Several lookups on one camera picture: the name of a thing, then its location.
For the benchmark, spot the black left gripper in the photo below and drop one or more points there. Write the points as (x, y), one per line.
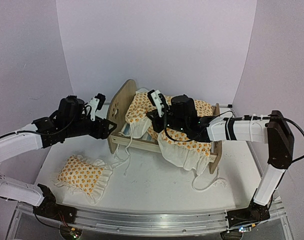
(103, 134)

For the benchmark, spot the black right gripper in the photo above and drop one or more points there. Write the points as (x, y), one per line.
(153, 115)

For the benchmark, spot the wooden striped pet bed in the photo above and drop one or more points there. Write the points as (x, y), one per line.
(118, 108)

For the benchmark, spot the duck print mattress cushion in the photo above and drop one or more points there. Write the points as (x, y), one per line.
(174, 146)

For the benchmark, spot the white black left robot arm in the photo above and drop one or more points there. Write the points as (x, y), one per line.
(73, 118)

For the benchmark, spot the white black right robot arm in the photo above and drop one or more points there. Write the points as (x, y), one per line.
(284, 138)

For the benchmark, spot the duck print small pillow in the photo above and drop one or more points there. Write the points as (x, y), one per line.
(80, 175)

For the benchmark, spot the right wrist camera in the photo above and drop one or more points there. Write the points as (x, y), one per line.
(158, 100)

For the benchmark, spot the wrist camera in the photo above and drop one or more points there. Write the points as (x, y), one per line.
(158, 100)
(96, 103)

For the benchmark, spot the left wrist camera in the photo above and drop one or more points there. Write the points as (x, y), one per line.
(96, 103)

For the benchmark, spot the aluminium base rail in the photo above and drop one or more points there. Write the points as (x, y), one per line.
(26, 224)

